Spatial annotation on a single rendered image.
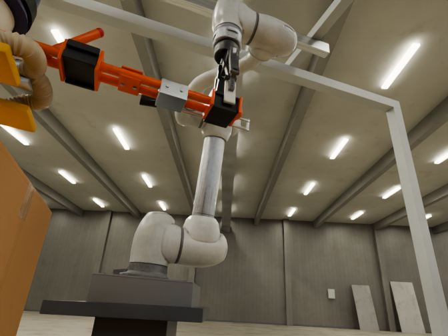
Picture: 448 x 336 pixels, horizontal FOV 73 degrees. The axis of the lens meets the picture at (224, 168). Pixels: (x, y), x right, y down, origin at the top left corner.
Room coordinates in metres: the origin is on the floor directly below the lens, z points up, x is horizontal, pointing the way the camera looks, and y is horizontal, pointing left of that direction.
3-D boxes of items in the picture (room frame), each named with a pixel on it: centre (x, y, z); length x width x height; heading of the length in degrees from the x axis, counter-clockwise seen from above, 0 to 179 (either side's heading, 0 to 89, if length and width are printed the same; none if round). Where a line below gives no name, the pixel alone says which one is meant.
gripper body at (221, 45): (0.68, 0.01, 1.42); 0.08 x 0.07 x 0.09; 19
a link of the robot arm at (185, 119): (1.22, 0.19, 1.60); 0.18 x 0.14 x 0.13; 19
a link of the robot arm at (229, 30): (0.68, 0.01, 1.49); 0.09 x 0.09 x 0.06
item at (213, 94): (0.67, 0.01, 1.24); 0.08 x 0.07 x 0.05; 110
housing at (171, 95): (0.63, 0.14, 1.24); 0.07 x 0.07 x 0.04; 20
